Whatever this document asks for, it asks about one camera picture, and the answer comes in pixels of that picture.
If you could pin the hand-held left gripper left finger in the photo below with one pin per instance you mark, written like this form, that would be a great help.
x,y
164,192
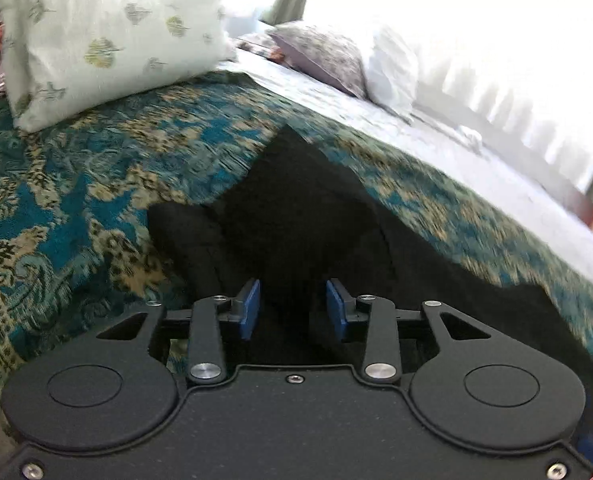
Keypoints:
x,y
250,310

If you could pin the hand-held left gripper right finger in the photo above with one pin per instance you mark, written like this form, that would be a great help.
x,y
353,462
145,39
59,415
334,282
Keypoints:
x,y
336,310

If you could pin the black pants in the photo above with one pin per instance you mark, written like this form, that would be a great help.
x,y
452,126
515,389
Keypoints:
x,y
296,220

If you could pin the white bedsheet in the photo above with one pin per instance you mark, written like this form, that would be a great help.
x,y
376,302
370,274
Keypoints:
x,y
476,175

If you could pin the teal and gold patterned blanket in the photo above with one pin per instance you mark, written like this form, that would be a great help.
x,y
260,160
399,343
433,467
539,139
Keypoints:
x,y
76,190

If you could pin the small crumpled white cloth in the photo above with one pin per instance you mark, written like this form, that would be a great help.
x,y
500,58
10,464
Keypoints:
x,y
470,137

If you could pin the plain white pillow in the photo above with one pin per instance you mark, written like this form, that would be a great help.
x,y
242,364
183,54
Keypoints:
x,y
391,70

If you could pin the grey floral pillow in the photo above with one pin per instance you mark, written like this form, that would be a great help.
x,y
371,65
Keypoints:
x,y
326,55

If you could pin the small brown patterned pillow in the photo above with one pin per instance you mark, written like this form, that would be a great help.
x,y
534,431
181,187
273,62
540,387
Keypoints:
x,y
259,46

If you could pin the pale green leaf print pillow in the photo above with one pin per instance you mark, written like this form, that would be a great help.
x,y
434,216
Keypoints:
x,y
111,35

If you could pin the white sheer curtain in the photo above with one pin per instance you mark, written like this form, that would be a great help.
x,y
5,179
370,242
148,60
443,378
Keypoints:
x,y
501,50

